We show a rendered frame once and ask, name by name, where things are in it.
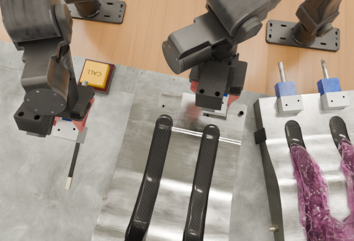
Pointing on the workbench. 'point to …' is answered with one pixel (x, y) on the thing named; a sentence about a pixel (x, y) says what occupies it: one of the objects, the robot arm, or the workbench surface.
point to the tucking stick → (72, 166)
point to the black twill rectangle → (260, 136)
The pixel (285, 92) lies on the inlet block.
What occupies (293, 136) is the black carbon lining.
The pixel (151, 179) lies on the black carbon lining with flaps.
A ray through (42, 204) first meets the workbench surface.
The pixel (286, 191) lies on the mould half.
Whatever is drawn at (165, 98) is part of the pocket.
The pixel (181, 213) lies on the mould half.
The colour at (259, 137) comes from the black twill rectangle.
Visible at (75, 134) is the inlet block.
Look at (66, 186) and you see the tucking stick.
